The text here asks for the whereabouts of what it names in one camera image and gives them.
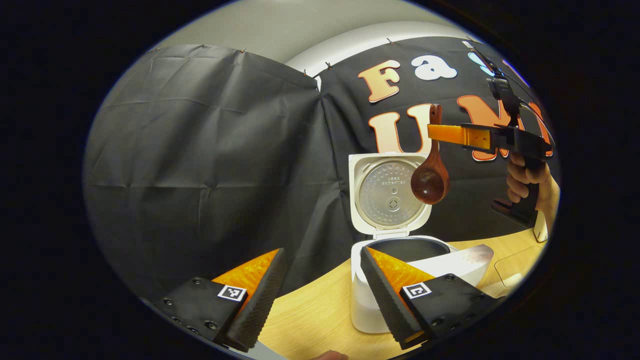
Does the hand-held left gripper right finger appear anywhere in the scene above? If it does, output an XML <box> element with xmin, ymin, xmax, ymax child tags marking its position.
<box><xmin>360</xmin><ymin>245</ymin><xmax>501</xmax><ymax>351</ymax></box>

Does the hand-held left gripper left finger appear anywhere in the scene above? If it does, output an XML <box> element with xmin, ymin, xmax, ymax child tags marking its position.
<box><xmin>152</xmin><ymin>247</ymin><xmax>288</xmax><ymax>353</ymax></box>

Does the brown wooden spoon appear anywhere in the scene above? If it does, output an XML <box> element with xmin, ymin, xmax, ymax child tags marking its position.
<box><xmin>410</xmin><ymin>104</ymin><xmax>451</xmax><ymax>205</ymax></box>

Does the white rice cooker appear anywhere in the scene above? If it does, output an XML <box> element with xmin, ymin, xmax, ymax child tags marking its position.
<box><xmin>348</xmin><ymin>152</ymin><xmax>495</xmax><ymax>335</ymax></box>

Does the white toaster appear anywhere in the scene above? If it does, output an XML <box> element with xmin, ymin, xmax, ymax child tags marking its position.
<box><xmin>532</xmin><ymin>210</ymin><xmax>549</xmax><ymax>243</ymax></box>

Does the clear plastic container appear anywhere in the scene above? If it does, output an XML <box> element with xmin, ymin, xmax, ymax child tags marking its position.
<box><xmin>494</xmin><ymin>245</ymin><xmax>543</xmax><ymax>288</ymax></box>

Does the black backdrop cloth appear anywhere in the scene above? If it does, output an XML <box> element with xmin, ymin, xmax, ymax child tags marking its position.
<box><xmin>84</xmin><ymin>36</ymin><xmax>556</xmax><ymax>301</ymax></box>

